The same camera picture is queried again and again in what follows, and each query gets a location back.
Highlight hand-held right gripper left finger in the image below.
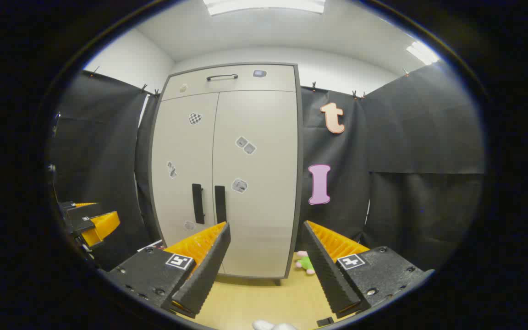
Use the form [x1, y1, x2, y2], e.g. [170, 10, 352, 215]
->
[100, 222, 231, 319]

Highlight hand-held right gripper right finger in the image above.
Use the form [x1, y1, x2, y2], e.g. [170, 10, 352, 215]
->
[302, 220, 434, 319]

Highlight black door handle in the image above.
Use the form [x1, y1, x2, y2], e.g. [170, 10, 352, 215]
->
[192, 183, 205, 225]
[214, 185, 227, 224]

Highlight grey cabinet door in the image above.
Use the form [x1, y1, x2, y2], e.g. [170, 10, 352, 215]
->
[151, 93, 220, 250]
[212, 90, 299, 278]

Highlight grey double-door shoe cabinet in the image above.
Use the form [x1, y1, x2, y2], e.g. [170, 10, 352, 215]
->
[147, 62, 303, 286]

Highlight grey cabinet drawer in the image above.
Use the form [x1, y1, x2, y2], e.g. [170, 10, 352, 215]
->
[162, 64, 297, 101]

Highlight green and pink plush toy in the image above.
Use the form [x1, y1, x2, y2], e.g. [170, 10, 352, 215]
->
[295, 250, 316, 275]

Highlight printed flat box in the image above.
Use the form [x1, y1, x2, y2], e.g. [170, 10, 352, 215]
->
[137, 239, 167, 253]

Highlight black backdrop cloth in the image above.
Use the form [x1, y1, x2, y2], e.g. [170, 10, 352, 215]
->
[46, 61, 487, 272]

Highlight row of backdrop clips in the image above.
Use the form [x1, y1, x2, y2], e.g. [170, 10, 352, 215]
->
[91, 66, 409, 99]

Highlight small ceiling light panel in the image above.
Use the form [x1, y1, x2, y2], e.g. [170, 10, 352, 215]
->
[405, 40, 442, 66]

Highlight long ceiling light panel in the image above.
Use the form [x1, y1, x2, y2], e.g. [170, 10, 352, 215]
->
[202, 0, 326, 17]

